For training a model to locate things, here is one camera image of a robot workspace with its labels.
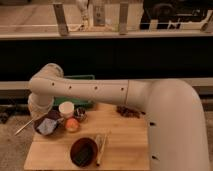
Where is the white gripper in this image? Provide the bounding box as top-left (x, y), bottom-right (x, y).
top-left (28, 93), bottom-right (53, 120)

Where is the silver fork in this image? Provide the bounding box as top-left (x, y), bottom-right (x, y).
top-left (14, 116), bottom-right (43, 136)

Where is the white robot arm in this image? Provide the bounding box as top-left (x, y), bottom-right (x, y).
top-left (28, 63), bottom-right (211, 171)

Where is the purple bowl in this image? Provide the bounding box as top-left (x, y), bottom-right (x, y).
top-left (33, 110), bottom-right (63, 136)

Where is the blue cloth in bowl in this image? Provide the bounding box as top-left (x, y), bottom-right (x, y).
top-left (37, 118), bottom-right (58, 135)

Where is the brown bowl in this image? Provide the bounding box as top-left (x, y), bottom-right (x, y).
top-left (70, 138), bottom-right (98, 167)

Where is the dark sponge in bowl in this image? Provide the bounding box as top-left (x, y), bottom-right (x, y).
top-left (73, 148), bottom-right (93, 166)

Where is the white cup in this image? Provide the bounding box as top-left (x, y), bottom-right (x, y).
top-left (59, 101), bottom-right (74, 118)

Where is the orange fruit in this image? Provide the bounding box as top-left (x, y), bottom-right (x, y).
top-left (65, 118), bottom-right (80, 132)

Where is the small dark patterned cup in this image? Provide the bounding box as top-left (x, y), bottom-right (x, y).
top-left (74, 107), bottom-right (87, 122)

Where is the green plastic tray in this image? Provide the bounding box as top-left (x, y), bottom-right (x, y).
top-left (54, 75), bottom-right (95, 108)

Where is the clear plastic wrapper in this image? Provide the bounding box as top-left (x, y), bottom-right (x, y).
top-left (94, 135), bottom-right (103, 150)

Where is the wooden chopstick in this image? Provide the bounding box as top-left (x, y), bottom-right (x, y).
top-left (96, 134), bottom-right (107, 166)

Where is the brown dried food pile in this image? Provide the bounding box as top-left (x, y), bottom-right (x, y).
top-left (116, 106), bottom-right (140, 118)

